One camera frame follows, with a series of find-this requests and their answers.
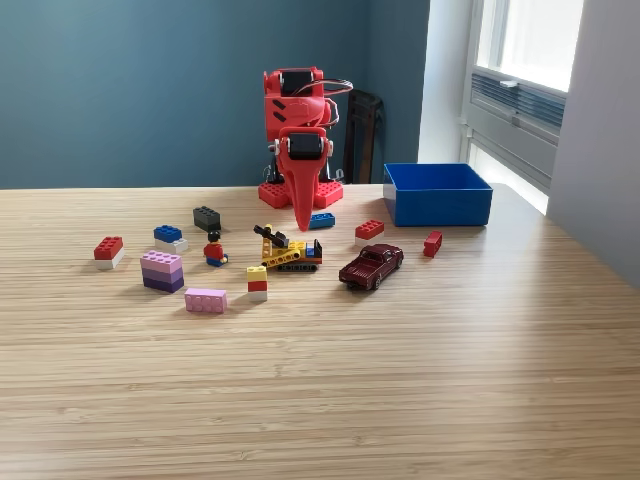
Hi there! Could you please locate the pink and purple brick stack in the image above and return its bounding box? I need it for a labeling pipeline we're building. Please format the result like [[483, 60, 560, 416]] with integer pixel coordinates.
[[139, 249, 185, 294]]

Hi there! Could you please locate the red and white brick stack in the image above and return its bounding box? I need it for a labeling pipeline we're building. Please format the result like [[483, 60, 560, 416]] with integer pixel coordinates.
[[93, 235, 126, 271], [354, 218, 386, 247]]

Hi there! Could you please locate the dark red toy car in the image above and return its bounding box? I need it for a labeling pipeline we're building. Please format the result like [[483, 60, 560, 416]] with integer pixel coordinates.
[[338, 243, 405, 292]]

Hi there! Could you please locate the pink building brick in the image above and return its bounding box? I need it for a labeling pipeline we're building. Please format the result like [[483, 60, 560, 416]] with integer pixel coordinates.
[[183, 287, 229, 315]]

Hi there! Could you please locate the black building brick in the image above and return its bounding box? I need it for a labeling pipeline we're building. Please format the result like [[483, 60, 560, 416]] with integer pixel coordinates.
[[192, 205, 222, 233]]

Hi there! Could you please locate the blue plastic bin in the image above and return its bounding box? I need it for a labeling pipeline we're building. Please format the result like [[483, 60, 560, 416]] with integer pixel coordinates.
[[383, 162, 495, 228]]

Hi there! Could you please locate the small yellow toy digger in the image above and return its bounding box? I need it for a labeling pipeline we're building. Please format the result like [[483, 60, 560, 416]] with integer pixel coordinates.
[[252, 223, 324, 274]]

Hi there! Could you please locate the black chair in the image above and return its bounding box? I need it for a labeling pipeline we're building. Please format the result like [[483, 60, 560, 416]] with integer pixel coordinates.
[[343, 88, 386, 185]]

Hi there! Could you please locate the grey window vent grille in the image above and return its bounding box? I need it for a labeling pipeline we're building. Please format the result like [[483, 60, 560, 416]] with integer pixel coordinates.
[[470, 69, 566, 134]]

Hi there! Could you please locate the yellow red white brick stack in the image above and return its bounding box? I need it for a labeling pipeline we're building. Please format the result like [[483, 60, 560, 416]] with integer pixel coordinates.
[[246, 265, 269, 303]]

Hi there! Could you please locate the toy figure red shirt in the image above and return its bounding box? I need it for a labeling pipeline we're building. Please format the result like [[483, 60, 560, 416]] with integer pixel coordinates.
[[202, 229, 230, 269]]

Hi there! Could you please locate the blue and white brick stack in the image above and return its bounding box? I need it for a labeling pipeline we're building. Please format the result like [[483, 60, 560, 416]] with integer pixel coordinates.
[[153, 224, 190, 254]]

